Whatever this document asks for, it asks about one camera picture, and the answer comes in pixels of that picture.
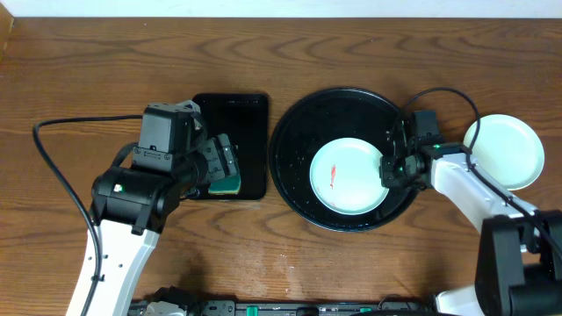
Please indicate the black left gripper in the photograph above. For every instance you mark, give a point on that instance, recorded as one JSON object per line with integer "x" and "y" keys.
{"x": 225, "y": 159}

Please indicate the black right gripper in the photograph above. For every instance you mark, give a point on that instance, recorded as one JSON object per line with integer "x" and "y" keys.
{"x": 387, "y": 177}

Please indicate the green yellow sponge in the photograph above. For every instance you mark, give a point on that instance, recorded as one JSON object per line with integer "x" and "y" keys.
{"x": 227, "y": 186}

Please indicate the light blue plate with stain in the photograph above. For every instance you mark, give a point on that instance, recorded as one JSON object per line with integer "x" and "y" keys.
{"x": 344, "y": 175}

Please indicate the pale green plate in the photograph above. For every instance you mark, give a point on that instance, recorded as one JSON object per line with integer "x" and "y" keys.
{"x": 504, "y": 132}

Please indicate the yellow plate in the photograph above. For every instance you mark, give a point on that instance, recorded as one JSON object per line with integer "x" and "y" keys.
{"x": 515, "y": 170}

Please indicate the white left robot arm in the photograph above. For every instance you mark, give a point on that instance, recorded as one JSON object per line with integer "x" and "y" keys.
{"x": 129, "y": 208}

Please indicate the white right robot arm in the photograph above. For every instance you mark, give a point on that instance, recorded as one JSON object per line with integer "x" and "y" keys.
{"x": 519, "y": 259}

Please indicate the black rectangular tray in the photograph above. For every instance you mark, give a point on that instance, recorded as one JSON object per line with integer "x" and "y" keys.
{"x": 243, "y": 117}

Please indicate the black round tray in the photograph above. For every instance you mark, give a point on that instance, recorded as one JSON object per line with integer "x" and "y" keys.
{"x": 313, "y": 122}

